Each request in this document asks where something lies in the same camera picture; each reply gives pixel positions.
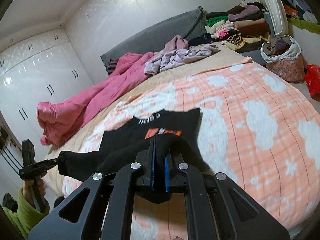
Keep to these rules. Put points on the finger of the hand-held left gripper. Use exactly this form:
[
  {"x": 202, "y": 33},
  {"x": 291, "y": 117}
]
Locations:
[{"x": 53, "y": 162}]

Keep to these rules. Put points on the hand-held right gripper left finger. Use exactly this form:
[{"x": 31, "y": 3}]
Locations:
[{"x": 153, "y": 165}]

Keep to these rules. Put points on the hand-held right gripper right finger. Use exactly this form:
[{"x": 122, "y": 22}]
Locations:
[{"x": 167, "y": 173}]

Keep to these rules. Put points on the black sweater with orange cuffs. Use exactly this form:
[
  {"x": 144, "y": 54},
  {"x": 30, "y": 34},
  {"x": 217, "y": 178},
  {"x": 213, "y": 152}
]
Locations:
[{"x": 125, "y": 135}]

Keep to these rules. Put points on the person's left forearm green sleeve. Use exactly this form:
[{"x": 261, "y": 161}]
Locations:
[{"x": 17, "y": 215}]

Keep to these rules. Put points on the pile of folded clothes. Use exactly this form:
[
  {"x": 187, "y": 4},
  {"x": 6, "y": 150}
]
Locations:
[{"x": 237, "y": 27}]

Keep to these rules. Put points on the person's left hand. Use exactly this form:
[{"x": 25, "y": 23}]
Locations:
[{"x": 27, "y": 192}]

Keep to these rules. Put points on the pink quilt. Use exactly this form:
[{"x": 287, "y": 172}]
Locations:
[{"x": 87, "y": 105}]

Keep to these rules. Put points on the white glossy wardrobe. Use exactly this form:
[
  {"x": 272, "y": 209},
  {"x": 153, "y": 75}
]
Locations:
[{"x": 37, "y": 80}]

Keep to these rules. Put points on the peach checked cloud blanket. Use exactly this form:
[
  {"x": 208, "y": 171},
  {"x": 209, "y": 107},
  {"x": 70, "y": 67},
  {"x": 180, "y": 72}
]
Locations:
[{"x": 237, "y": 130}]

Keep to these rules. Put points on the dark striped garment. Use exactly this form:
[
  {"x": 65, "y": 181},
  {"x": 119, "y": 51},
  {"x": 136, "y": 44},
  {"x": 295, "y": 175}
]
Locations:
[{"x": 112, "y": 66}]

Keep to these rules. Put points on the lilac crumpled garment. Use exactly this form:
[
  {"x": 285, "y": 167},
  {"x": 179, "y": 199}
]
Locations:
[{"x": 175, "y": 57}]

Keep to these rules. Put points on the mauve fleece garment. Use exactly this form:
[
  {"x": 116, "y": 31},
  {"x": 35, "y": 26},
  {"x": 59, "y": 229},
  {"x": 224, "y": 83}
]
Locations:
[{"x": 177, "y": 42}]

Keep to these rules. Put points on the grey padded headboard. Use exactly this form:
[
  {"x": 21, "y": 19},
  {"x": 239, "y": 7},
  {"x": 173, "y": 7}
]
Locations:
[{"x": 155, "y": 35}]

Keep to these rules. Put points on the dark navy garment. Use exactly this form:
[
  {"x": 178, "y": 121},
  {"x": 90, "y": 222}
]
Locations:
[{"x": 200, "y": 40}]

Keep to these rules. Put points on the floral basket with white bag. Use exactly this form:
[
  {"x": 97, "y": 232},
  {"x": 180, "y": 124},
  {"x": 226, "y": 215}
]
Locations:
[{"x": 285, "y": 65}]

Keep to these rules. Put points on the red plastic bag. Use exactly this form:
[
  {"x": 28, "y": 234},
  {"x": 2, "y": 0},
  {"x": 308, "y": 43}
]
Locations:
[{"x": 313, "y": 80}]

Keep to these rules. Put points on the white curtain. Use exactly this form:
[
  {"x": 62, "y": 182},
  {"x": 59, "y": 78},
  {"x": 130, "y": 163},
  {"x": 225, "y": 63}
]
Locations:
[{"x": 275, "y": 10}]

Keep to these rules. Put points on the green ledge cloth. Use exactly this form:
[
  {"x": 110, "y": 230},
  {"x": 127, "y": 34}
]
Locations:
[{"x": 305, "y": 25}]

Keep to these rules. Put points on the black wall rack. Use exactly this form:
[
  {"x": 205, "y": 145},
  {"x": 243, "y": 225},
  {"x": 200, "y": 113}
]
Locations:
[{"x": 5, "y": 135}]

